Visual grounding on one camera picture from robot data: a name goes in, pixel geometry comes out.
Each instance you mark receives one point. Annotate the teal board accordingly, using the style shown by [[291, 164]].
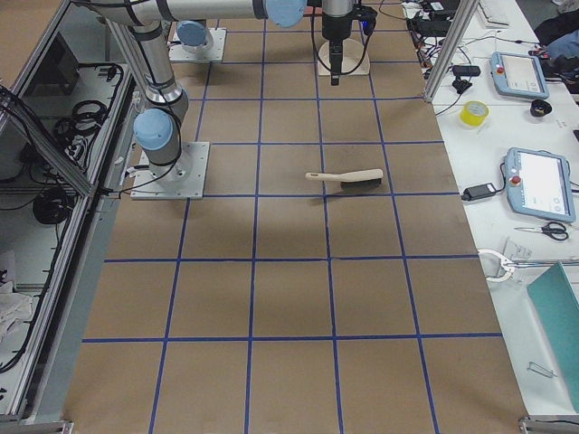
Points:
[[557, 308]]

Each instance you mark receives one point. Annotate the beige plastic dustpan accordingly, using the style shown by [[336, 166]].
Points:
[[352, 54]]

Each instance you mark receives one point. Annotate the white clamp tool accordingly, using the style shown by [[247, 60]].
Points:
[[498, 267]]

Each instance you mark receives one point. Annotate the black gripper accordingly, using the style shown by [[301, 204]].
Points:
[[334, 28]]

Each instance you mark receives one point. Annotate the black scissors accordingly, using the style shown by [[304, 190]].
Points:
[[554, 230]]

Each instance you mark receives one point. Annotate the yellow tape roll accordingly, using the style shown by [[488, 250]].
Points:
[[474, 113]]

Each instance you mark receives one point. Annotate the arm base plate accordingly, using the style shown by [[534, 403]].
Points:
[[211, 51], [184, 181]]

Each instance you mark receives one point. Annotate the beige hand brush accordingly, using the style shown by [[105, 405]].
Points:
[[350, 179]]

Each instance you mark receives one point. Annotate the teach pendant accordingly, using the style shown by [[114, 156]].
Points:
[[538, 184], [518, 75]]

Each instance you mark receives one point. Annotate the aluminium frame post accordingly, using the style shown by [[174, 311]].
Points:
[[457, 29]]

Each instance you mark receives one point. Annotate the upper teach pendant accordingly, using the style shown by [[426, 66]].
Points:
[[518, 75]]

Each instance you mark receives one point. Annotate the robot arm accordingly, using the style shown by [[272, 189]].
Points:
[[194, 36], [143, 20]]

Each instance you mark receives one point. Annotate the lower teach pendant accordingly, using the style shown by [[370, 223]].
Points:
[[538, 184]]

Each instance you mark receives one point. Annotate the black power adapter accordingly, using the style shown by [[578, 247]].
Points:
[[478, 192]]

